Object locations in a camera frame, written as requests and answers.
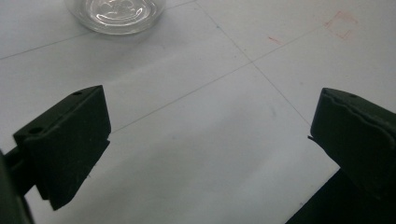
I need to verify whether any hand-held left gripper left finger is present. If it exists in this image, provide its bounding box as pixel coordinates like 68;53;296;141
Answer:
12;84;112;211

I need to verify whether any clear glass cup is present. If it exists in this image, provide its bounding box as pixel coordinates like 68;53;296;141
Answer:
64;0;167;35

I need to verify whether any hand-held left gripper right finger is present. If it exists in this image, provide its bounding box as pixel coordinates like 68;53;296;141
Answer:
307;87;396;202

